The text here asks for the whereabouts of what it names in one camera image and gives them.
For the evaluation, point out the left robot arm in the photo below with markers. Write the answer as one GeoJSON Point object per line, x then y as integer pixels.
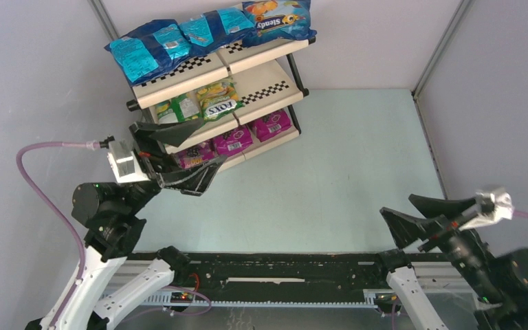
{"type": "Point", "coordinates": [109, 213]}

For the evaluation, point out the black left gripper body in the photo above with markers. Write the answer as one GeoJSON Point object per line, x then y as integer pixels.
{"type": "Point", "coordinates": [150, 157]}

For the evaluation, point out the beige three-tier shelf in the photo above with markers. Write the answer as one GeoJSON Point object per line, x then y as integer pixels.
{"type": "Point", "coordinates": [266, 79]}

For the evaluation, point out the magenta grape candy bag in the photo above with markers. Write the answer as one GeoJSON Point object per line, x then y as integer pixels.
{"type": "Point", "coordinates": [270, 125]}
{"type": "Point", "coordinates": [195, 155]}
{"type": "Point", "coordinates": [233, 142]}

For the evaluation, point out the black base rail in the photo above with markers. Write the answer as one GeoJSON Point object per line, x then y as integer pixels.
{"type": "Point", "coordinates": [312, 279]}

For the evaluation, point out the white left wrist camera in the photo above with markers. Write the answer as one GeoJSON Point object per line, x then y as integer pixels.
{"type": "Point", "coordinates": [124, 164]}

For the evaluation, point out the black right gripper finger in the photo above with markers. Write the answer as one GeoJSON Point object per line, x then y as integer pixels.
{"type": "Point", "coordinates": [430, 207]}
{"type": "Point", "coordinates": [406, 229]}

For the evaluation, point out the green Fox's candy bag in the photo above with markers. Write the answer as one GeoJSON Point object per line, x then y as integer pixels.
{"type": "Point", "coordinates": [218, 99]}

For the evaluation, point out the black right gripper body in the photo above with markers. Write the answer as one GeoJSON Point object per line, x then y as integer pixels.
{"type": "Point", "coordinates": [431, 230]}

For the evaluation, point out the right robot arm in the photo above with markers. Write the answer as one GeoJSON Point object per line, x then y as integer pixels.
{"type": "Point", "coordinates": [500, 282]}

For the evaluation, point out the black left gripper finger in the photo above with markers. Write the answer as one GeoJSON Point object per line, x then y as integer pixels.
{"type": "Point", "coordinates": [173, 134]}
{"type": "Point", "coordinates": [191, 181]}

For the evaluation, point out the green candy bag nutrition side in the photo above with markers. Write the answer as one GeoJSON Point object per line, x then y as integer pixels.
{"type": "Point", "coordinates": [179, 109]}

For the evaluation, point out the blue fruit candy bag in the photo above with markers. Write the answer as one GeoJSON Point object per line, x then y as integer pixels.
{"type": "Point", "coordinates": [273, 20]}

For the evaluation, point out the teal blue candy bag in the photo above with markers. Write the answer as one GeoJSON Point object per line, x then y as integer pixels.
{"type": "Point", "coordinates": [150, 50]}
{"type": "Point", "coordinates": [211, 30]}

